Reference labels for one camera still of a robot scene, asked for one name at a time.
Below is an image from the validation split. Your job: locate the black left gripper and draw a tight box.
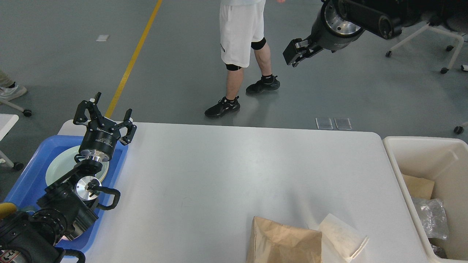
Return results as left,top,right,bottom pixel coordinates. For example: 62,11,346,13
73,92,137,162

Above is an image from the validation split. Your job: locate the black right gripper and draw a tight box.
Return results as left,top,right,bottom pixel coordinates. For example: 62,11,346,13
283,0,365,67

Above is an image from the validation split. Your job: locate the green plate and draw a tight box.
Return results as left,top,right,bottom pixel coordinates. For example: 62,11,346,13
45,145,110,187

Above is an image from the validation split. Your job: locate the brown paper bag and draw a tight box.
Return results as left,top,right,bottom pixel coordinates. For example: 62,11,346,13
402,174,435,200
246,217,322,263

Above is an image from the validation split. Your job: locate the white paper cup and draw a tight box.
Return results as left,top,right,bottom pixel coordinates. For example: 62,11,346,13
318,213,369,263

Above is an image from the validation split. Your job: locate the foil large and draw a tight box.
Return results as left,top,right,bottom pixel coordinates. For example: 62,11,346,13
411,197,449,241

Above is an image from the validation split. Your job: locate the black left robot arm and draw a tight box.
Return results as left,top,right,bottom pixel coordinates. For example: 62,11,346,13
0,92,137,263

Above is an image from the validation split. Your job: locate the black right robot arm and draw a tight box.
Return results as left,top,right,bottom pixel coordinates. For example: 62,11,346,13
283,0,467,67

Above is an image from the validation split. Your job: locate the person in white shorts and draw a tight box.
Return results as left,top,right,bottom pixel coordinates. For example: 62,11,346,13
204,0,280,118

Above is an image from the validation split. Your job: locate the white side table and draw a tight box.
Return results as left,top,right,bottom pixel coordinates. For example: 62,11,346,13
0,114,24,171

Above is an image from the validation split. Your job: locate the person in beige trousers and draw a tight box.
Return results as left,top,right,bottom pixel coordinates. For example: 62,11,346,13
0,70,28,100

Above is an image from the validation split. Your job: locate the teal mug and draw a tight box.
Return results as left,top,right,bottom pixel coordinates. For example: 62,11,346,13
0,202,18,220

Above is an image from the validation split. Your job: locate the white plastic bin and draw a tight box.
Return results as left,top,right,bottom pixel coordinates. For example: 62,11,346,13
383,136,468,263

